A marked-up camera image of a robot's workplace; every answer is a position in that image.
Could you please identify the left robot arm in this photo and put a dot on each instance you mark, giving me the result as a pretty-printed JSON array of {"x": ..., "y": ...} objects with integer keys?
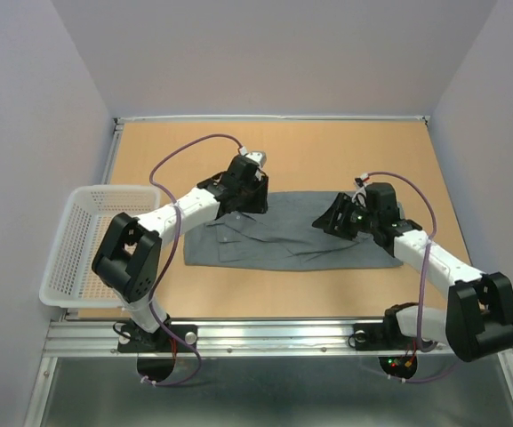
[{"x": 128, "y": 257}]

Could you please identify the grey long sleeve shirt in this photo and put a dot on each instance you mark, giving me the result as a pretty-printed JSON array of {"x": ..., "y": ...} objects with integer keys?
[{"x": 282, "y": 239}]

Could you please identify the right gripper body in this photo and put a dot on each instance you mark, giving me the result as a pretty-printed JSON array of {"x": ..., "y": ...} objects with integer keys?
[{"x": 364, "y": 221}]

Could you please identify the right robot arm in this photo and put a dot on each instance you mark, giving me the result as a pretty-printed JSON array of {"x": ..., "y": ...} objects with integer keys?
[{"x": 478, "y": 318}]

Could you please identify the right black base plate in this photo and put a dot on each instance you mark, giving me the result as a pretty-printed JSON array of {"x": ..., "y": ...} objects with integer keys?
[{"x": 372, "y": 336}]

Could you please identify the white plastic basket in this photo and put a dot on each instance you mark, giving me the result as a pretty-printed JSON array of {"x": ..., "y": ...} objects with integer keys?
[{"x": 68, "y": 281}]

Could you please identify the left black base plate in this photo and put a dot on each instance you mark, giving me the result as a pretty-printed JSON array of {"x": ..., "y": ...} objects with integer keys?
[{"x": 133, "y": 340}]

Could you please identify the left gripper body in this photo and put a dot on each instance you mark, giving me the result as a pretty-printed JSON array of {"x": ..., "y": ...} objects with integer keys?
[{"x": 253, "y": 197}]

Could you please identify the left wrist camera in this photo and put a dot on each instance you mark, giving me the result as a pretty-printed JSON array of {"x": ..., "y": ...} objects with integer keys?
[{"x": 259, "y": 157}]

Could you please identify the aluminium mounting rail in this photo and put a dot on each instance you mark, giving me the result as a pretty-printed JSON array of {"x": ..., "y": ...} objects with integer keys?
[{"x": 229, "y": 338}]

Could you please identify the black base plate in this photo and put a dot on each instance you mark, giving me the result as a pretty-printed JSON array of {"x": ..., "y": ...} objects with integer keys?
[
  {"x": 133, "y": 340},
  {"x": 372, "y": 336}
]

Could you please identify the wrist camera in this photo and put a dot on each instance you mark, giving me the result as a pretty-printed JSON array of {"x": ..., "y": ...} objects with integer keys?
[
  {"x": 259, "y": 157},
  {"x": 361, "y": 183}
]

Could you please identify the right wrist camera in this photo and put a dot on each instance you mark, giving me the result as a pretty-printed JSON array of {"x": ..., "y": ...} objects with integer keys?
[{"x": 361, "y": 183}]

